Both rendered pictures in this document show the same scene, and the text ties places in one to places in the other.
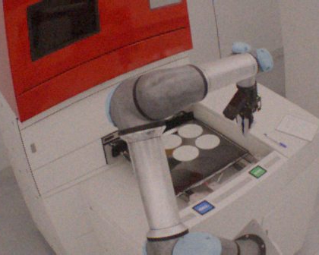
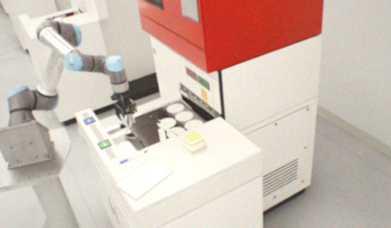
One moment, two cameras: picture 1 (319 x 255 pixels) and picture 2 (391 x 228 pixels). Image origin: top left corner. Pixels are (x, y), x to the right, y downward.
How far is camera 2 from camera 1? 2.60 m
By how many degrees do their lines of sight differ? 77
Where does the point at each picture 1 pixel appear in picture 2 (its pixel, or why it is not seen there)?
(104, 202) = (148, 105)
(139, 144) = not seen: hidden behind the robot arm
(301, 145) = (115, 176)
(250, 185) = (94, 140)
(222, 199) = (91, 128)
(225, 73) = (49, 42)
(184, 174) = (143, 123)
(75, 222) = not seen: hidden behind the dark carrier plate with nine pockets
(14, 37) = not seen: outside the picture
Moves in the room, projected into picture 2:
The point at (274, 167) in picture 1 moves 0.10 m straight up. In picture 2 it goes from (102, 154) to (97, 137)
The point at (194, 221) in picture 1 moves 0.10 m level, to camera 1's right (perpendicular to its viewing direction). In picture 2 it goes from (80, 118) to (74, 128)
